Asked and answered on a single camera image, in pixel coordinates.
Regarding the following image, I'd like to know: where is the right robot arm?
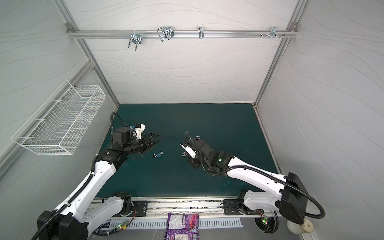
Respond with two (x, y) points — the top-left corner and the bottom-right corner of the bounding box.
(180, 139), (326, 225)

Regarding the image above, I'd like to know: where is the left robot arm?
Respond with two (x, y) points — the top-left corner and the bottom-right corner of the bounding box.
(32, 133), (162, 240)

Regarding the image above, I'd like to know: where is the small blue padlock left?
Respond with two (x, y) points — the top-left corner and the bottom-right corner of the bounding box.
(153, 152), (164, 158)

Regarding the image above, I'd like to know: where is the green table mat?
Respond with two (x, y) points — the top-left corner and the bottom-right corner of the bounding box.
(98, 104), (277, 198)

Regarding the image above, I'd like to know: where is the purple snack bag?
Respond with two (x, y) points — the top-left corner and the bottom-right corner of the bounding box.
(164, 213), (200, 240)

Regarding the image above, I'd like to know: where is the black cooling fan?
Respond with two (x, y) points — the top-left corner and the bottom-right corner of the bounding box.
(255, 216), (279, 234)

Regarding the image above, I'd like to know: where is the metal hook clamp left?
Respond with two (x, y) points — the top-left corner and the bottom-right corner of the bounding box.
(128, 33), (142, 51)

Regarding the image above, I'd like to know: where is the metal hook clamp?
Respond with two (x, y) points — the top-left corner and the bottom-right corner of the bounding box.
(157, 27), (175, 42)
(260, 27), (287, 39)
(128, 33), (142, 51)

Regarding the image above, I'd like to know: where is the metal hook clamp middle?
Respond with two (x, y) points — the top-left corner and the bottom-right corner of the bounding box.
(157, 27), (175, 42)

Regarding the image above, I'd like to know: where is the metal hook clamp right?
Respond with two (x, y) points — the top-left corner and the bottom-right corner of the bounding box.
(260, 27), (287, 39)

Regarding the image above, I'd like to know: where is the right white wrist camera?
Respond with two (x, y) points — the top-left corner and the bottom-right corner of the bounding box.
(180, 144), (197, 159)

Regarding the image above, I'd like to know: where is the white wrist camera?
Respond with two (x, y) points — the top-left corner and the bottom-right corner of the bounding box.
(180, 144), (197, 159)
(135, 124), (146, 140)

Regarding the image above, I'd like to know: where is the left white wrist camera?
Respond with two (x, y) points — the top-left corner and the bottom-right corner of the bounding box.
(135, 124), (146, 140)

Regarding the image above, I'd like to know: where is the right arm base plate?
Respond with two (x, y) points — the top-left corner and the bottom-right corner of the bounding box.
(220, 199), (250, 216)

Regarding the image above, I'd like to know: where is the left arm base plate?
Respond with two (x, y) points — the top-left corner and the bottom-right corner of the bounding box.
(118, 201), (148, 218)

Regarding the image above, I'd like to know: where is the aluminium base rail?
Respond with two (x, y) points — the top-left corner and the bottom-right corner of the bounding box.
(86, 196), (283, 218)

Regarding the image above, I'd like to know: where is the white cable duct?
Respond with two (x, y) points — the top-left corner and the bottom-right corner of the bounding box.
(89, 218), (244, 230)

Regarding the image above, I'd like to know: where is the white wire basket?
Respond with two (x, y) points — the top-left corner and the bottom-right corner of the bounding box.
(11, 80), (106, 156)

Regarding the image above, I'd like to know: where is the metal ring clamp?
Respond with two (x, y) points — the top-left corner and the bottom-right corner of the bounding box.
(198, 27), (204, 39)

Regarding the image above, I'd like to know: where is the aluminium top rail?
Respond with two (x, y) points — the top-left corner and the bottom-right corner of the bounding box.
(67, 29), (299, 39)

